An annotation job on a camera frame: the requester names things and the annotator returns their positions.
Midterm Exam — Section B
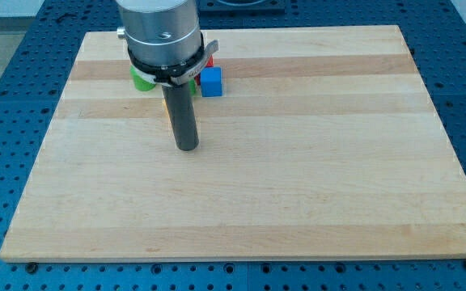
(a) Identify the black clamp ring mount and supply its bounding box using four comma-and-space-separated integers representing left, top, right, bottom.
127, 35, 219, 86

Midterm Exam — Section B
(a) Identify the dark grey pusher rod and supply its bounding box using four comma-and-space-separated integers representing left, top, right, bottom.
162, 83, 199, 151

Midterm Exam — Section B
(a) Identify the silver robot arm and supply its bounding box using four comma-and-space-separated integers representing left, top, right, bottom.
116, 0, 219, 151

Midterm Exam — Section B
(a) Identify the green star block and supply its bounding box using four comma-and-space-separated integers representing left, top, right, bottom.
129, 65, 197, 95

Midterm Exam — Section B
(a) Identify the blue cube block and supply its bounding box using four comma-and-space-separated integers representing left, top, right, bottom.
200, 67, 222, 97

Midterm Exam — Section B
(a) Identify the red block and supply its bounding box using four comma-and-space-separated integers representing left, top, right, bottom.
194, 57, 214, 86

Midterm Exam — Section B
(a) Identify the wooden board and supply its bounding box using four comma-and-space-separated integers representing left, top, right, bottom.
0, 25, 466, 263

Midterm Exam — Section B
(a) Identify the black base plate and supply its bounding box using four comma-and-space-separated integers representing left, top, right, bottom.
197, 0, 288, 15

